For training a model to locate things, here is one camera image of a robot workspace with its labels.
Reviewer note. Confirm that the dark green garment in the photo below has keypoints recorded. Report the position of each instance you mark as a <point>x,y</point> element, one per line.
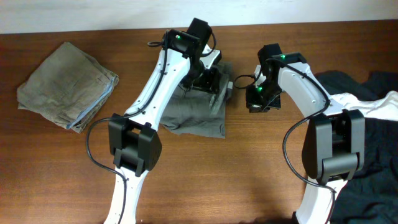
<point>371,196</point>

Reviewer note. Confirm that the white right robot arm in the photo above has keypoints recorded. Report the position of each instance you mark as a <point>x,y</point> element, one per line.
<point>333,149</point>

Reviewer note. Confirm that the folded khaki shorts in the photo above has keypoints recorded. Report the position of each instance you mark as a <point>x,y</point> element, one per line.
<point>68,88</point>

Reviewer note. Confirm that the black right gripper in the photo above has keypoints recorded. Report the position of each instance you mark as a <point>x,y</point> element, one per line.
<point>264,106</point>

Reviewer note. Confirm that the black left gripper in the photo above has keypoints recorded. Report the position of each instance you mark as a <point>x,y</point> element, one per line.
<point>216,90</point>

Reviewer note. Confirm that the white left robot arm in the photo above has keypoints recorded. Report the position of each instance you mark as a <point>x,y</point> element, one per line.
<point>185,60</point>

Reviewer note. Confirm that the white garment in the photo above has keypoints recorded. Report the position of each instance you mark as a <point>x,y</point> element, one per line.
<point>384,109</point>

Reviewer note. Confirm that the grey-green shorts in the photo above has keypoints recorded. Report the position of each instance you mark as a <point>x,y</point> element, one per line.
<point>197,112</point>

